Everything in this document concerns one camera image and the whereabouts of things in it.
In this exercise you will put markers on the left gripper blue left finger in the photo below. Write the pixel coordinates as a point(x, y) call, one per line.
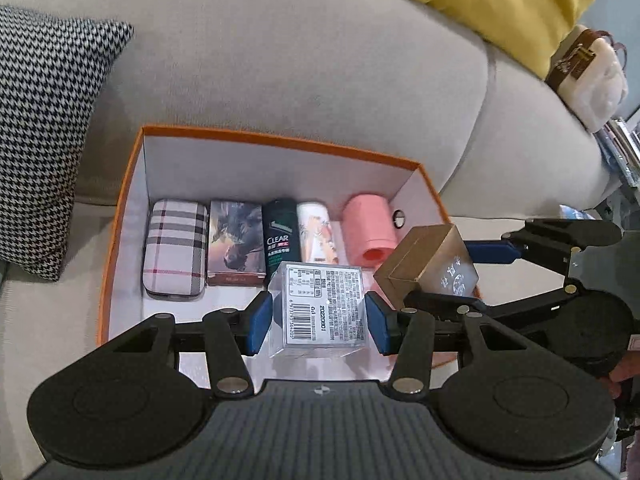
point(256, 321)

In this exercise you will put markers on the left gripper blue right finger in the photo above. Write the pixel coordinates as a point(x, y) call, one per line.
point(377, 313)

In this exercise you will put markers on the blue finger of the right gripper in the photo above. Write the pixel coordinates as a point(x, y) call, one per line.
point(443, 306)
point(492, 251)

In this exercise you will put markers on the gold cardboard box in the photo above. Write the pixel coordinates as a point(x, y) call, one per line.
point(430, 259)

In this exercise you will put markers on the clear plastic labelled box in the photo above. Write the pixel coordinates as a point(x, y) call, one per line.
point(318, 311)

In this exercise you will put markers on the photo card box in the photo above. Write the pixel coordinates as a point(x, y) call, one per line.
point(235, 254)

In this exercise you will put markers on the plaid glasses case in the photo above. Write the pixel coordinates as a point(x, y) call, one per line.
point(174, 264)

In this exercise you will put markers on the right hand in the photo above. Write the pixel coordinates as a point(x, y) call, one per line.
point(628, 367)

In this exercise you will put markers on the blue white patterned pillow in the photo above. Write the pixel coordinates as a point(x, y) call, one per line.
point(570, 213)

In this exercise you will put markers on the dark green Clear bottle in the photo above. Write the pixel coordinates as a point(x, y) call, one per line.
point(281, 234)

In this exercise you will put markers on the orange storage box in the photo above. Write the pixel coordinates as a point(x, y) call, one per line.
point(201, 164)

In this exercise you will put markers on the white plush bag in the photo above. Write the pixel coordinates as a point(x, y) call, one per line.
point(587, 73)

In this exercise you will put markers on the houndstooth cushion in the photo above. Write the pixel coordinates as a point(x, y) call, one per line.
point(52, 72)

